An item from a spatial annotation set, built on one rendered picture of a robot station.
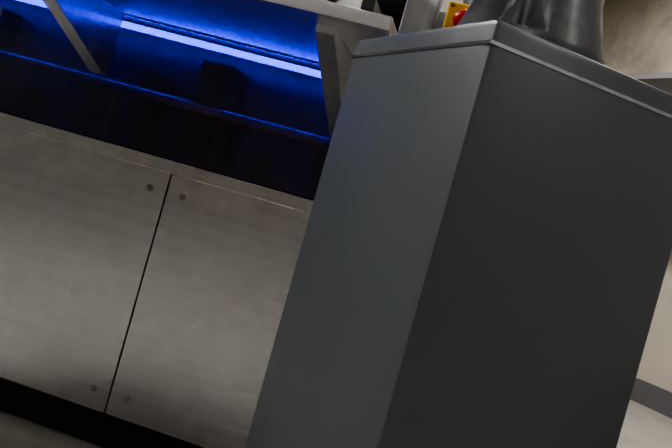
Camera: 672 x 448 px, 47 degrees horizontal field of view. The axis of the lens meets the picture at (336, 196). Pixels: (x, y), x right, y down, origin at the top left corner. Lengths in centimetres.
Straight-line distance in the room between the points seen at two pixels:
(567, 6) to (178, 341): 106
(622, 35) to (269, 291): 411
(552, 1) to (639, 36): 447
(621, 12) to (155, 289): 429
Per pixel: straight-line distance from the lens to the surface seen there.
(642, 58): 512
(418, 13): 151
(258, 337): 151
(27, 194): 169
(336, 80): 127
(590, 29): 76
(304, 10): 112
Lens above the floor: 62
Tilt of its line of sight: level
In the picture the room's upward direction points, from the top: 16 degrees clockwise
